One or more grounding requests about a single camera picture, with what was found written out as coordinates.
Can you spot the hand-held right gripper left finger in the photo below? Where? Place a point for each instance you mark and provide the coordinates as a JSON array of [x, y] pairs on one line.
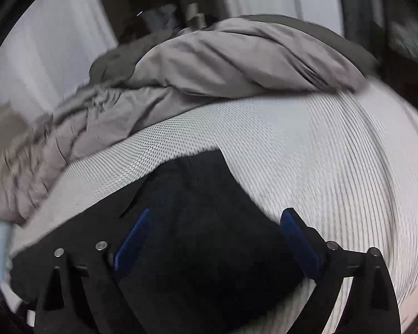
[[132, 245]]

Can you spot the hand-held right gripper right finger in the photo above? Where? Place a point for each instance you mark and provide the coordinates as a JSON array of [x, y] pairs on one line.
[[299, 247]]

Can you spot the black pants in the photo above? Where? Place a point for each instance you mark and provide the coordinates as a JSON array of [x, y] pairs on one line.
[[202, 215]]

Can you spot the white patterned mattress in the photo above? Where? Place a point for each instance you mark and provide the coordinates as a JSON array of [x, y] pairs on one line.
[[317, 163]]

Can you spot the beige padded headboard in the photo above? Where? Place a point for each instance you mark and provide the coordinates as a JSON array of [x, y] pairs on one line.
[[3, 132]]

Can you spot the dark grey cloth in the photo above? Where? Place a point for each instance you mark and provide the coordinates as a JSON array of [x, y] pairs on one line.
[[111, 64]]

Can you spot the grey duvet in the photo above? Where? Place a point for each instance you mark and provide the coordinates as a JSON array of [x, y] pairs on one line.
[[212, 62]]

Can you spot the dark open wardrobe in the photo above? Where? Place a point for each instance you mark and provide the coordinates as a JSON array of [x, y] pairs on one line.
[[397, 41]]

